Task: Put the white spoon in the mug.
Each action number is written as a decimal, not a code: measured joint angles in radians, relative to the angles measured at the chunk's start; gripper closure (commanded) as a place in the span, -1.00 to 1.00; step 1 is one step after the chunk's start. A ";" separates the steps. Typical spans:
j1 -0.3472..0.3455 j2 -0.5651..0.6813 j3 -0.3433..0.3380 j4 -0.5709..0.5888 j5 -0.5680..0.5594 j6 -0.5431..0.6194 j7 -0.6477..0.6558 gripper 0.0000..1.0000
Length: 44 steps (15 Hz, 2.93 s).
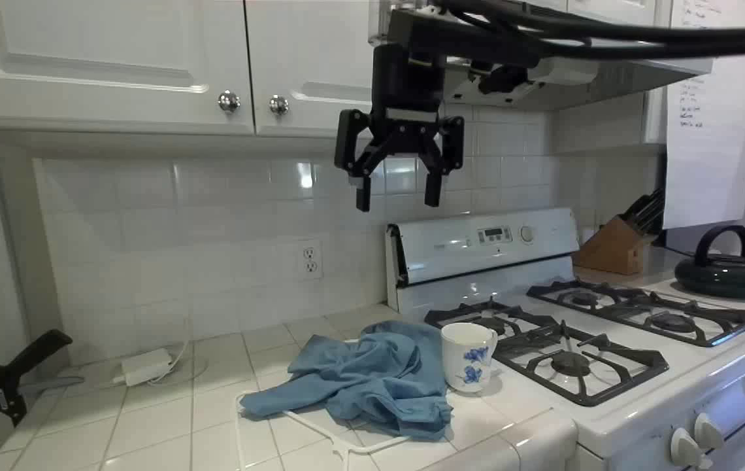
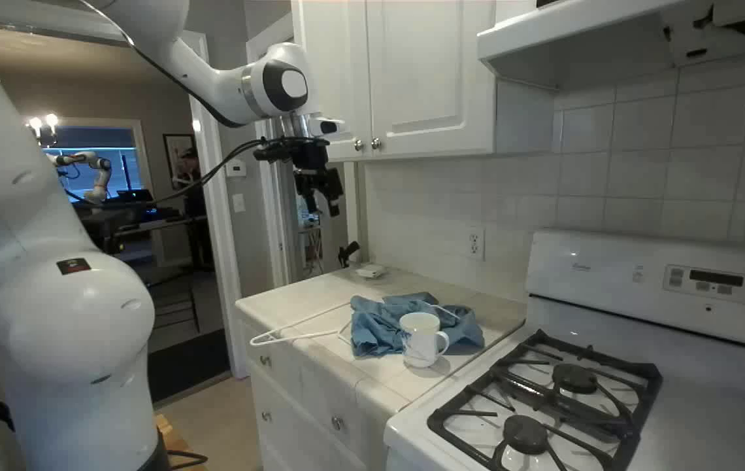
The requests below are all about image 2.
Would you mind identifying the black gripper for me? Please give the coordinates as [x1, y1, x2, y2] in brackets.
[255, 133, 346, 220]

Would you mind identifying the white ceramic mug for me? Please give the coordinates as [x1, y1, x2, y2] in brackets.
[398, 308, 453, 370]

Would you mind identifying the small black object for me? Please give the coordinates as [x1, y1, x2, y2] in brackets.
[337, 240, 364, 269]

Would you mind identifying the small white object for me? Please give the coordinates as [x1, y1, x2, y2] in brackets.
[353, 263, 389, 282]

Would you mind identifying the white upper cabinet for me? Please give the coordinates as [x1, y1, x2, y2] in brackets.
[290, 0, 496, 166]

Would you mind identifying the white cabinet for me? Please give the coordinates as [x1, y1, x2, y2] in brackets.
[243, 315, 393, 471]
[290, 0, 496, 166]

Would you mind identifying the blue cloth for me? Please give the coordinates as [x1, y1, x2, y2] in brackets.
[347, 291, 487, 360]

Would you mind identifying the blue lit window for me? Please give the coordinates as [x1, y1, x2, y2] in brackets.
[42, 125, 151, 205]

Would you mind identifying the white lower cabinet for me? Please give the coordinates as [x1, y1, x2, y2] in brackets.
[243, 315, 393, 471]

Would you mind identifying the chandelier with lit bulbs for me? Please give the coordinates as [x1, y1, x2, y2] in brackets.
[27, 112, 62, 148]

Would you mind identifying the black stove grate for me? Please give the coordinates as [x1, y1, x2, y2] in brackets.
[481, 328, 666, 439]
[426, 374, 641, 471]

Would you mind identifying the wooden board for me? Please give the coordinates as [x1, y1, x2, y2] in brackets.
[154, 413, 188, 471]

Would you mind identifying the white range hood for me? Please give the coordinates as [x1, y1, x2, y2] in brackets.
[474, 0, 745, 95]

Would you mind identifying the white gas stove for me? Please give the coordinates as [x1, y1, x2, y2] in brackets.
[383, 227, 745, 471]

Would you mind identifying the round gas burner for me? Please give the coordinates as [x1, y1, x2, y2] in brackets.
[553, 362, 602, 397]
[503, 413, 555, 455]

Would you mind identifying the stove control display panel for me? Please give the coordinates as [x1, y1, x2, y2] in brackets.
[661, 263, 745, 308]

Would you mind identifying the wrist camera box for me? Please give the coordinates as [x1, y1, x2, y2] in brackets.
[304, 112, 347, 142]

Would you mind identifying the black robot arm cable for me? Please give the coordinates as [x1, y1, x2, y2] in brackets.
[157, 136, 273, 208]

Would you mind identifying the framed wall picture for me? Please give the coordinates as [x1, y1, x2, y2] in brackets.
[159, 131, 201, 192]

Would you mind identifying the white wall outlet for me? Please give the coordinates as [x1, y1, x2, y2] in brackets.
[462, 227, 489, 265]

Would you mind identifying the black floor cable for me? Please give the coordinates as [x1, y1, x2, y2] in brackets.
[164, 447, 213, 471]

